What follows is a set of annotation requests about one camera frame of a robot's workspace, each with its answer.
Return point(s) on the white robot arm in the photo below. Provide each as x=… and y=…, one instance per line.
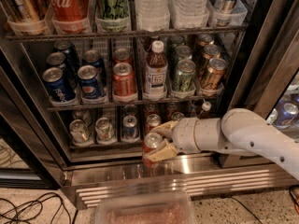
x=239, y=132

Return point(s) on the red coke can front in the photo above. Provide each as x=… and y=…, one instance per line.
x=151, y=142

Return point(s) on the blue can bottom shelf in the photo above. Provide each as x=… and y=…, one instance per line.
x=130, y=127

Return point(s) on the green can front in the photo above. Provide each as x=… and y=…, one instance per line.
x=184, y=75

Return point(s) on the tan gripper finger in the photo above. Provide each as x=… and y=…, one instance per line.
x=164, y=151
x=165, y=130

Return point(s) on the green can middle row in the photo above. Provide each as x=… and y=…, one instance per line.
x=181, y=53

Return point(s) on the pepsi can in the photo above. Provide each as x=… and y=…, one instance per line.
x=94, y=58
x=59, y=60
x=90, y=82
x=58, y=85

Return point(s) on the rear right pepsi can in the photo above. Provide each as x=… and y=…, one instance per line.
x=94, y=58

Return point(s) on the silver can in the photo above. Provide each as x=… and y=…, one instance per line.
x=79, y=131
x=104, y=130

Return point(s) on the clear water bottle right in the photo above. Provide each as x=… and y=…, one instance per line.
x=188, y=13

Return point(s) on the clear water bottle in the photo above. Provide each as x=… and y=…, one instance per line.
x=188, y=13
x=152, y=15

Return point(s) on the red coke can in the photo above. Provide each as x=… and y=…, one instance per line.
x=151, y=142
x=152, y=121

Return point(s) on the fridge glass door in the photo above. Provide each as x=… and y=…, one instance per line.
x=265, y=57

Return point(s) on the tea bottle bottom shelf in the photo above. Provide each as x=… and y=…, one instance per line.
x=205, y=110

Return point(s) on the large coca cola can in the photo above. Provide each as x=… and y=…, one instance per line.
x=69, y=15

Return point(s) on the clear plastic bin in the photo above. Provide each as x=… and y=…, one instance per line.
x=172, y=207

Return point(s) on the front left pepsi can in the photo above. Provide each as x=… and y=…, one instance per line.
x=58, y=85

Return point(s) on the clear water bottle left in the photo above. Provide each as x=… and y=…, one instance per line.
x=152, y=15

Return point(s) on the rear left pepsi can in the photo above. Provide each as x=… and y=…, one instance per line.
x=59, y=60

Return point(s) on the gold can top shelf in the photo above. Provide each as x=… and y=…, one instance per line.
x=26, y=17

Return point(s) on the front right pepsi can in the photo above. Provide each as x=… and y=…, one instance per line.
x=90, y=82

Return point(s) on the orange soda can bottom shelf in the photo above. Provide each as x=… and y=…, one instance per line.
x=177, y=116

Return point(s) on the slim can top right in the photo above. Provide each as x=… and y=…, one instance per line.
x=224, y=8

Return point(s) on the gold can front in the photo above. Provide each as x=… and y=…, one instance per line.
x=213, y=73

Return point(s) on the red can middle shelf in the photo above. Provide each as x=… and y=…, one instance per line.
x=123, y=77

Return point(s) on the rear red can middle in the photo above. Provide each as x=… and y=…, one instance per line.
x=123, y=55

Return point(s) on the silver can bottom left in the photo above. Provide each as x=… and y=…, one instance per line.
x=79, y=131

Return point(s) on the red coke can behind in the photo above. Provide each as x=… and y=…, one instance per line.
x=152, y=121

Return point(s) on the tea bottle white cap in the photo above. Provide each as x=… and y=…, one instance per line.
x=156, y=66

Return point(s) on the blue can behind door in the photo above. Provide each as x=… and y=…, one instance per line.
x=287, y=112

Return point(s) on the gold can middle row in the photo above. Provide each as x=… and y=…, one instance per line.
x=208, y=52

